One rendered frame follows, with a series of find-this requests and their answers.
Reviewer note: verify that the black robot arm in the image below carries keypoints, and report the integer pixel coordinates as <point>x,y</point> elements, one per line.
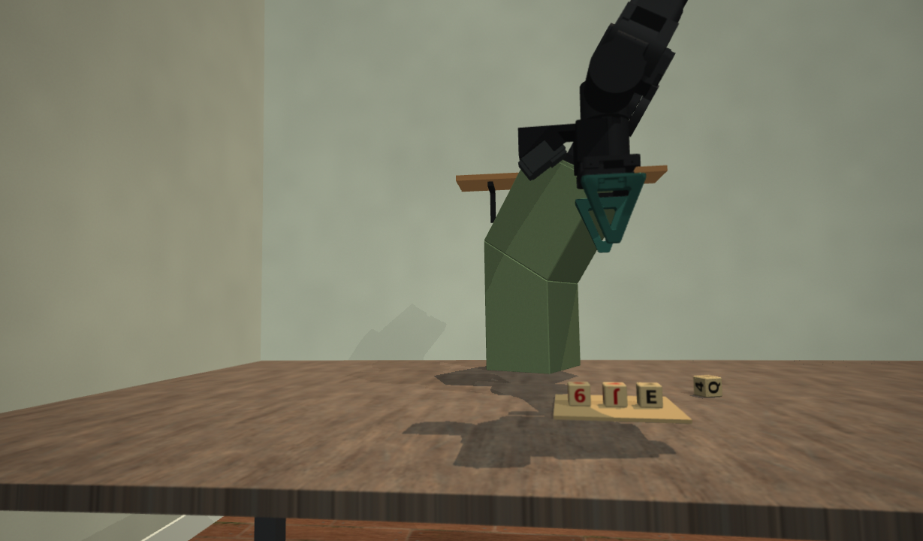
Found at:
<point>614,71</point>

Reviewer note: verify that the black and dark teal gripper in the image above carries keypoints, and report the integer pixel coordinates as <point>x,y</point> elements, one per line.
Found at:
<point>616,175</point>

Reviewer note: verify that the light orange mat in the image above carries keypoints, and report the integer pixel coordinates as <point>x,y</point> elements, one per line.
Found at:
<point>670,413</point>

